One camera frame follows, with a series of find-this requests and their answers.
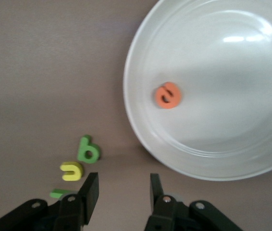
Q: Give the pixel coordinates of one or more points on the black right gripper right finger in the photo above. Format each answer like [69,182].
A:
[156,190]

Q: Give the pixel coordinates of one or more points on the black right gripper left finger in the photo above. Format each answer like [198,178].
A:
[91,190]

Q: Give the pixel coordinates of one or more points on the yellow foam letter u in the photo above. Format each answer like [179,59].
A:
[77,170]

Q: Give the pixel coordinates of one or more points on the green foam letter l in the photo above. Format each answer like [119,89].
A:
[56,193]

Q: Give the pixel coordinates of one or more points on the green foam letter b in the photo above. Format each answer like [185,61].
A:
[82,149]

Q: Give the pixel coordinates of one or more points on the orange foam letter e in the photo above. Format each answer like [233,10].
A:
[160,96]

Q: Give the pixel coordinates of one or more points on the beige plastic plate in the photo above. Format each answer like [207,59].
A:
[222,132]

